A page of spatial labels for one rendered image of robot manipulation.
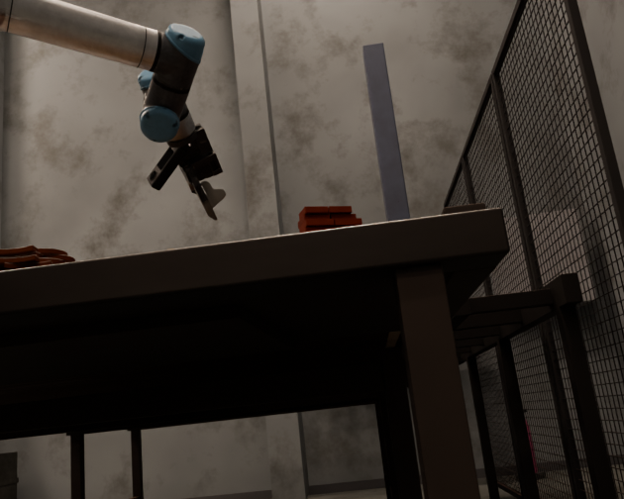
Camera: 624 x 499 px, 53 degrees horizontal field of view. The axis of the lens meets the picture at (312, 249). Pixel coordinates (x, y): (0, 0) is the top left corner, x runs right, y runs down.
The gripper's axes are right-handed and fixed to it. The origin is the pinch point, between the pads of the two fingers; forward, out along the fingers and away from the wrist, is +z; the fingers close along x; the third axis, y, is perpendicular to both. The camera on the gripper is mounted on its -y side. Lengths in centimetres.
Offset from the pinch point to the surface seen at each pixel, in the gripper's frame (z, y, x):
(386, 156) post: 77, 96, 94
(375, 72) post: 52, 114, 125
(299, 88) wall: 217, 198, 486
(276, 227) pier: 285, 95, 370
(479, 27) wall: 212, 395, 425
